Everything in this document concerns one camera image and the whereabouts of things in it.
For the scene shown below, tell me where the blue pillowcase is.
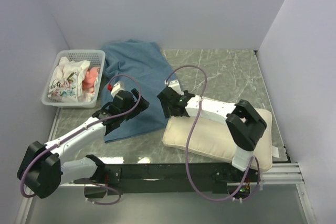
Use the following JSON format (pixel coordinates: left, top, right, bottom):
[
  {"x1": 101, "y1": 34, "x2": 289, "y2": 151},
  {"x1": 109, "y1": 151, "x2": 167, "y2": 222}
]
[{"x1": 100, "y1": 39, "x2": 179, "y2": 144}]

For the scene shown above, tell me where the cream pillow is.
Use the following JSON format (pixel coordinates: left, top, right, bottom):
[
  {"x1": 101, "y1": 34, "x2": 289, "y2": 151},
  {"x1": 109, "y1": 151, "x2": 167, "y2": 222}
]
[{"x1": 162, "y1": 108, "x2": 272, "y2": 172}]

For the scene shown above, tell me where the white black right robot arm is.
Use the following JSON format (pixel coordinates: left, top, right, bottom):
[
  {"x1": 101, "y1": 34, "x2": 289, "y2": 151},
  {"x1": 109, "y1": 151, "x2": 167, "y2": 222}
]
[{"x1": 157, "y1": 87, "x2": 272, "y2": 182}]

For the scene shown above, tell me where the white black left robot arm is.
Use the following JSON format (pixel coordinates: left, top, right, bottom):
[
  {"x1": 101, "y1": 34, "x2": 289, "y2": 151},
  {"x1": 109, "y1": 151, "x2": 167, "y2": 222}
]
[{"x1": 17, "y1": 89, "x2": 150, "y2": 199}]

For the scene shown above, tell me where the pink cloth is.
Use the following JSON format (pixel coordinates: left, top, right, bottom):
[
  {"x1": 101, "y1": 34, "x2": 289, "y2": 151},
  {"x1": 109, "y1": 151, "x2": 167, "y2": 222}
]
[{"x1": 82, "y1": 67, "x2": 100, "y2": 93}]

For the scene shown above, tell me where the white plastic basket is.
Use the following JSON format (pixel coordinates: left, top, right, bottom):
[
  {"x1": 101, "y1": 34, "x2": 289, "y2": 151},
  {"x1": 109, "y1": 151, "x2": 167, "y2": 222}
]
[{"x1": 41, "y1": 50, "x2": 106, "y2": 108}]

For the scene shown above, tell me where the white printed cloth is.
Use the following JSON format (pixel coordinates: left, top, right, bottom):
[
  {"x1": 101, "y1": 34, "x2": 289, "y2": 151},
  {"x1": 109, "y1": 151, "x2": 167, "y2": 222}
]
[{"x1": 47, "y1": 57, "x2": 90, "y2": 103}]

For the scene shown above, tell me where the black base beam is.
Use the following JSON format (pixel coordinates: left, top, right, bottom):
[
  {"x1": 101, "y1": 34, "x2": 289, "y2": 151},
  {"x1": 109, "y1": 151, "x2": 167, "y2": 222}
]
[{"x1": 83, "y1": 163, "x2": 253, "y2": 199}]

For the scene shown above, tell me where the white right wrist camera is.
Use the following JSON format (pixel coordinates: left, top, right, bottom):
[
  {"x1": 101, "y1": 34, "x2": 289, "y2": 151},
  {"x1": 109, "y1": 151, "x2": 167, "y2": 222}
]
[{"x1": 164, "y1": 79, "x2": 183, "y2": 95}]

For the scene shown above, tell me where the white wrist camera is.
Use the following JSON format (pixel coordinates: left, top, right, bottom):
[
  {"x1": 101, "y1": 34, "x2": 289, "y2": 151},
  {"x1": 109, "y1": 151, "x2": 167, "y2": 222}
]
[
  {"x1": 107, "y1": 81, "x2": 125, "y2": 98},
  {"x1": 164, "y1": 79, "x2": 183, "y2": 95}
]

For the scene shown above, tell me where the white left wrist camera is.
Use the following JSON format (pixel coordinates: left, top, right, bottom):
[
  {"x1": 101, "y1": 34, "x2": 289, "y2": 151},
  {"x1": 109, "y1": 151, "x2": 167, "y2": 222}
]
[{"x1": 107, "y1": 81, "x2": 125, "y2": 98}]

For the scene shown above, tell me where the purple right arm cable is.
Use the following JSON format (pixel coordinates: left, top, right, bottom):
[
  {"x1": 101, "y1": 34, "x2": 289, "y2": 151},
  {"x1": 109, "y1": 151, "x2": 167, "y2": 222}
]
[{"x1": 165, "y1": 65, "x2": 262, "y2": 202}]

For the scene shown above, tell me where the aluminium rail frame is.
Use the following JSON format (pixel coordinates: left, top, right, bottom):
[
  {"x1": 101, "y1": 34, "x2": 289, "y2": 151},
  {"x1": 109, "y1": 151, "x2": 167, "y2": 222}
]
[{"x1": 14, "y1": 108, "x2": 317, "y2": 223}]

